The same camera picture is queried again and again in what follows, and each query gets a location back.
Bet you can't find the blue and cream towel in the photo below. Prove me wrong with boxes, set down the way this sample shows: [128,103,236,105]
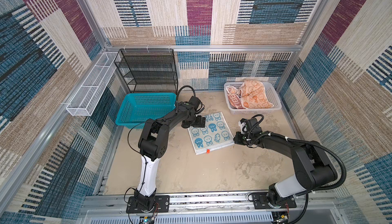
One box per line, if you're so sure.
[188,112,234,155]

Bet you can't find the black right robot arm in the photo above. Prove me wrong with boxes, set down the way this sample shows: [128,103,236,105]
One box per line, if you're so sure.
[234,117,341,208]

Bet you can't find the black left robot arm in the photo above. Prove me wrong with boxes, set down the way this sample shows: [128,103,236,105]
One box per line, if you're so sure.
[126,93,206,212]

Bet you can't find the white plastic laundry basket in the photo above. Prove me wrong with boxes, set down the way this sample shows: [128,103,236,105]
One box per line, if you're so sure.
[224,80,282,115]

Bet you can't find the orange and cream towel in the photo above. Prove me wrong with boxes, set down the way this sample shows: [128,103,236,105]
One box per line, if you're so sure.
[239,80,273,109]

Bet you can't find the teal plastic basket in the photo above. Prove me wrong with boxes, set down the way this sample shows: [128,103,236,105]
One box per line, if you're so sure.
[115,92,176,129]

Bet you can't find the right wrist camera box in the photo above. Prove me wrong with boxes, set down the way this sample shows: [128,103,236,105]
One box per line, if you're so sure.
[238,119,248,134]

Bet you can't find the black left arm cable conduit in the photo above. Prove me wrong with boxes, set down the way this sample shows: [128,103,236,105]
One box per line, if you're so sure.
[175,85,197,111]

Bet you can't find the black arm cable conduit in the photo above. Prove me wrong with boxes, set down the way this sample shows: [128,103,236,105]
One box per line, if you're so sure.
[175,85,197,111]
[249,113,347,191]

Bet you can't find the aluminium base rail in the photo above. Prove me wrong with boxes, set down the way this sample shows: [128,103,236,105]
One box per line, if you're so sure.
[77,191,348,224]

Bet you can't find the black wire shelf rack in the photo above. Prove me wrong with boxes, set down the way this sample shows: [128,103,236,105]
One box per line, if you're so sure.
[114,49,178,93]

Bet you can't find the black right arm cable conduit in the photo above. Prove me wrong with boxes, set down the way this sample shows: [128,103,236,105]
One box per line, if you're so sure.
[249,113,347,191]

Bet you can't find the white wire mesh tray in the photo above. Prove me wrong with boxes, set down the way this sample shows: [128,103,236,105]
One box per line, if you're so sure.
[66,52,117,116]

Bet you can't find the aluminium frame post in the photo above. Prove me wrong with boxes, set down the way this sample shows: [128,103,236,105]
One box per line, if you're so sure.
[276,0,329,93]

